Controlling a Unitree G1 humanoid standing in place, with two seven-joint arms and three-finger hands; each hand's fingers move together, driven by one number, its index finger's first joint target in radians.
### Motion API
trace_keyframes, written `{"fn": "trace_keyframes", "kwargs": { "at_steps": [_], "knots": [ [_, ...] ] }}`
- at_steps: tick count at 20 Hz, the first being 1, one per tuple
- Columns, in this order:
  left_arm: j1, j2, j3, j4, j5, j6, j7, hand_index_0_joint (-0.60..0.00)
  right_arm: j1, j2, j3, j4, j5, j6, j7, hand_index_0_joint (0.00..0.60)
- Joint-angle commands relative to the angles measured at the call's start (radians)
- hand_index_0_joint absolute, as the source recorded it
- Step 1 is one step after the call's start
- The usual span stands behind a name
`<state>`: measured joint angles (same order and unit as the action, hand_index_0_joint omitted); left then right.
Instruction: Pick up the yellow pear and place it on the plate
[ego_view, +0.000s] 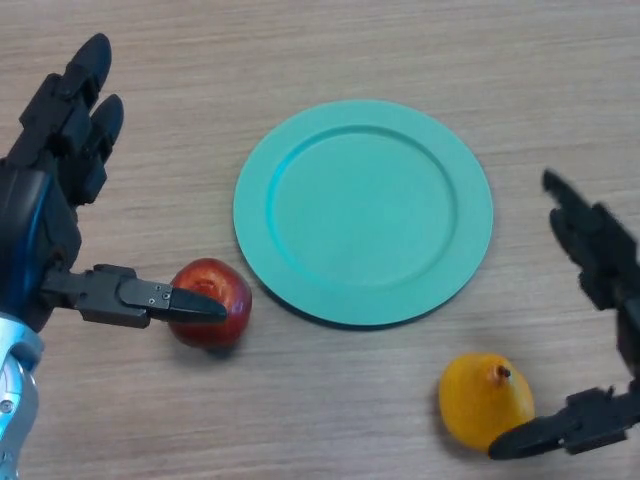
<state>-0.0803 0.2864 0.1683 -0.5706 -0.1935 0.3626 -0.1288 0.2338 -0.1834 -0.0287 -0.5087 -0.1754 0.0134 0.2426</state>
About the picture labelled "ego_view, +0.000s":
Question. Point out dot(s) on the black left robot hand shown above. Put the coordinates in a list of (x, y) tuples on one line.
[(45, 230)]

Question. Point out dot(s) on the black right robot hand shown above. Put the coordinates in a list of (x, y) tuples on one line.
[(605, 260)]

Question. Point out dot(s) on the yellow pear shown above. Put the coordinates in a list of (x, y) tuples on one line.
[(475, 400)]

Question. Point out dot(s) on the green round plate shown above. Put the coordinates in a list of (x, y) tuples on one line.
[(362, 215)]

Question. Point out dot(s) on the red apple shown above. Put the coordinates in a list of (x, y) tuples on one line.
[(210, 335)]

